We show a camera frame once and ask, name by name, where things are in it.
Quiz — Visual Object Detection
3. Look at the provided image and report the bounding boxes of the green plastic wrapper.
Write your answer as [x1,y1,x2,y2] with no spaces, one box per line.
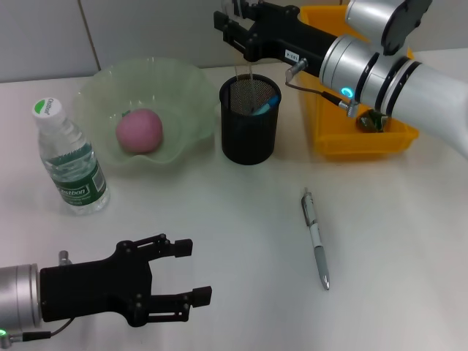
[356,109,391,133]

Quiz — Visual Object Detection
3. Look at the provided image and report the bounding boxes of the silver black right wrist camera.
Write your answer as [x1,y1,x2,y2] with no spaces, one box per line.
[345,0,434,56]

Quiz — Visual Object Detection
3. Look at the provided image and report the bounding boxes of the yellow plastic bin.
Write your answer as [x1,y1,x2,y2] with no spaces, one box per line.
[299,3,420,162]

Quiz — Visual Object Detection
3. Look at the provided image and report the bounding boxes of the right arm connector cable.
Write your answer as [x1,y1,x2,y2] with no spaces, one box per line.
[285,58,361,118]

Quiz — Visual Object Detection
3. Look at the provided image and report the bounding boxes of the grey white ballpoint pen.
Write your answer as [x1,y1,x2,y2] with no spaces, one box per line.
[301,186,332,292]

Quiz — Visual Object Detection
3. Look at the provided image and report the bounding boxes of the black mesh pen holder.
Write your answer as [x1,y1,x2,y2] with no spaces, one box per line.
[219,74,282,166]

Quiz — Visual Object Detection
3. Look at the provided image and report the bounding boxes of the clear green-label water bottle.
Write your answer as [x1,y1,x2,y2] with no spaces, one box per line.
[31,95,110,216]

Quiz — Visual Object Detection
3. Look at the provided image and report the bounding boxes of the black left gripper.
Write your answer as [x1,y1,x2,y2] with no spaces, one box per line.
[39,233,214,327]

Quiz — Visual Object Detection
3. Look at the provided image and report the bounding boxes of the arm connector cable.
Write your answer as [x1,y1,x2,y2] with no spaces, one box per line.
[285,58,361,118]
[0,317,74,348]

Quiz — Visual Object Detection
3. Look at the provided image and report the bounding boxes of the clear plastic ruler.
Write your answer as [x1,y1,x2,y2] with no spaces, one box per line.
[233,61,257,114]

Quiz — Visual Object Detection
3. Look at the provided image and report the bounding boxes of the blue teal scissors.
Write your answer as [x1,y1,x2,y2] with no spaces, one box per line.
[251,94,282,117]

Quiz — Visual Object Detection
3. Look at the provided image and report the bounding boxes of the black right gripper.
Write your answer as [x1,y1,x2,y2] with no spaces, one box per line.
[213,0,340,77]

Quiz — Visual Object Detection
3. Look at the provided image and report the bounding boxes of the translucent green fruit plate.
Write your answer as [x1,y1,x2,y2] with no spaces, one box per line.
[72,56,219,180]

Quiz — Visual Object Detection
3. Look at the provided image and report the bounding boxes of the left arm connector cable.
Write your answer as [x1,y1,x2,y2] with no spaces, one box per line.
[0,317,74,348]

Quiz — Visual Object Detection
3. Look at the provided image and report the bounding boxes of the pink peach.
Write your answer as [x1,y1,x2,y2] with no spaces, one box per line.
[116,108,164,154]

